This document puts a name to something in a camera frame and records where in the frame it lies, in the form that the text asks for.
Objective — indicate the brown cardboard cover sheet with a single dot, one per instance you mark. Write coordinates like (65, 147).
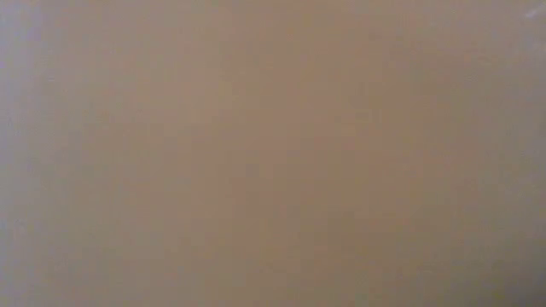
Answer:
(273, 153)

